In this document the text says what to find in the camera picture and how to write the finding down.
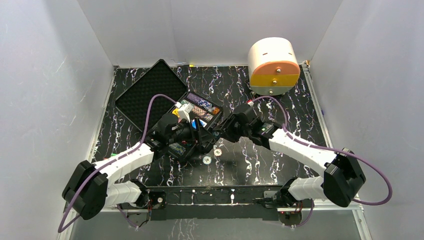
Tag red white chip hundred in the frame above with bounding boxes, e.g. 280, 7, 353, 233
213, 148, 223, 157

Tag light blue chip ten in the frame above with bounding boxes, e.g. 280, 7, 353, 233
202, 155, 212, 165

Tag yellow dealer button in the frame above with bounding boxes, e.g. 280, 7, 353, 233
172, 108, 180, 118

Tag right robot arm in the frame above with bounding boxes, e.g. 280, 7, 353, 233
213, 112, 366, 208

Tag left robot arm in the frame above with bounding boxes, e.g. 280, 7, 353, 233
62, 113, 221, 220

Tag black poker set case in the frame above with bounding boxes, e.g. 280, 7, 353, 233
115, 59, 223, 161

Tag white round drawer cabinet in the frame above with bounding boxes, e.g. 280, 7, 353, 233
247, 37, 301, 96

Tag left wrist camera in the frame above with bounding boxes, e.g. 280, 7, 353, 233
174, 101, 194, 122

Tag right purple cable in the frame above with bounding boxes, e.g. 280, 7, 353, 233
246, 96, 393, 229

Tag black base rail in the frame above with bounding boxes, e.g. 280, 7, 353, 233
149, 185, 281, 221

